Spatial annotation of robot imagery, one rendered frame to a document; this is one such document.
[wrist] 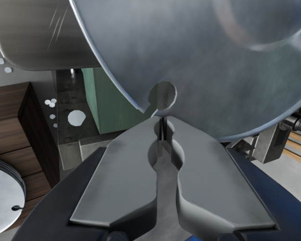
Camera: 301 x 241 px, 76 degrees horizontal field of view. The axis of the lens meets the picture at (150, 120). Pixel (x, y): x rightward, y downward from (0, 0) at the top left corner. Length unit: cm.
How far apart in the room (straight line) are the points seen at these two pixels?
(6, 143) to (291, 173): 173
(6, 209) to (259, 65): 71
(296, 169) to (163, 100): 157
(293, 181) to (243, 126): 164
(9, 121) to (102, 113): 37
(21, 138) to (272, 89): 58
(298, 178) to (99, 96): 167
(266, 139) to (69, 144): 29
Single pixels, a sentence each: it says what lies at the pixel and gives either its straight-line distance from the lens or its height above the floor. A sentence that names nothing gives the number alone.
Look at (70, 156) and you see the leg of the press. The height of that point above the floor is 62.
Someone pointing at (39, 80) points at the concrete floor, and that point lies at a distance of 93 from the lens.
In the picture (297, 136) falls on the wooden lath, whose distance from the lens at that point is 138.
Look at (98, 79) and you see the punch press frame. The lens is 26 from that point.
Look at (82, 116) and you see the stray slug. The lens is 27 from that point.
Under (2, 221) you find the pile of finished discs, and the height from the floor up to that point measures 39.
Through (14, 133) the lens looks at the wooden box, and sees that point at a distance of 63.
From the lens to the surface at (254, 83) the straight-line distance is 19.
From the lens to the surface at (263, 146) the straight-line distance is 33.
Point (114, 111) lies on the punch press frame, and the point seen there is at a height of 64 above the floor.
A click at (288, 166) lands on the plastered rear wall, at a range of 181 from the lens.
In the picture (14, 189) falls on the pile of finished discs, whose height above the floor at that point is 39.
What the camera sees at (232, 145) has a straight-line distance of 20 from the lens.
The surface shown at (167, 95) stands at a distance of 26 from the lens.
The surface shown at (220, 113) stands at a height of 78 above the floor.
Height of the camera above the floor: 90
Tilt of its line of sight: 54 degrees down
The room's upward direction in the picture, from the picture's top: 137 degrees clockwise
